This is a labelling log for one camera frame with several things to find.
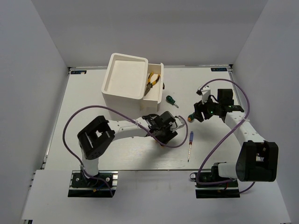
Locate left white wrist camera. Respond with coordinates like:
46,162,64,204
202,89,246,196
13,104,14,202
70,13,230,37
171,116,185,132

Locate blue red precision screwdriver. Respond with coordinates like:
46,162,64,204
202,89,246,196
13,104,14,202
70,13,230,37
187,131,194,162

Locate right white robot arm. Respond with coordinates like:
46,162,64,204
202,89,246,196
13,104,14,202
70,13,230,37
194,86,278,186

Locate white drawer cabinet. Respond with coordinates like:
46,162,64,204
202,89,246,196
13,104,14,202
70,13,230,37
101,53,148,119

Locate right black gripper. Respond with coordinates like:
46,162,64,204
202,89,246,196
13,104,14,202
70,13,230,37
193,94,221,122

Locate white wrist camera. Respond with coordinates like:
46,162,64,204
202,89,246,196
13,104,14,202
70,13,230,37
171,116,185,132
196,86,211,104

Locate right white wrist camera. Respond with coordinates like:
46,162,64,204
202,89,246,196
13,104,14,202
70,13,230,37
196,86,211,104

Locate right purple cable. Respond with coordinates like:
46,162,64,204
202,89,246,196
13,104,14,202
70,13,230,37
195,78,256,193

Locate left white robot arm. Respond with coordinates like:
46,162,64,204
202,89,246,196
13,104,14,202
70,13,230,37
77,111,185,186

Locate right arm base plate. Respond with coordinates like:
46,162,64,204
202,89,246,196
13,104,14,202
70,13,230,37
189,172,240,199

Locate green stubby flathead screwdriver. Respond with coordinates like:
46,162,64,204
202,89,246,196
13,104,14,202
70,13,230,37
166,95,179,108

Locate yellow needle-nose pliers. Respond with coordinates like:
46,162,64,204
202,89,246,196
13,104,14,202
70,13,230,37
144,72,161,96

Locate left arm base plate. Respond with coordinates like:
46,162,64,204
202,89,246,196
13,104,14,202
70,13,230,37
68,170,118,198

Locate green orange stubby screwdriver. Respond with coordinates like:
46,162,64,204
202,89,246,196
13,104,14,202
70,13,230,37
188,113,194,122

